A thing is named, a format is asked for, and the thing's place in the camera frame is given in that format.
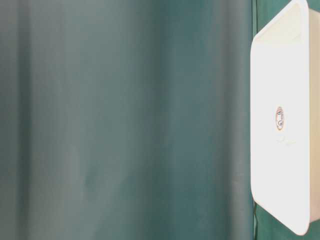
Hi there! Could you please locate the white plastic case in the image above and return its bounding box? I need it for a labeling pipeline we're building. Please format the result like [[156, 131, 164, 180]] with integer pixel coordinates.
[[250, 0, 320, 236]]

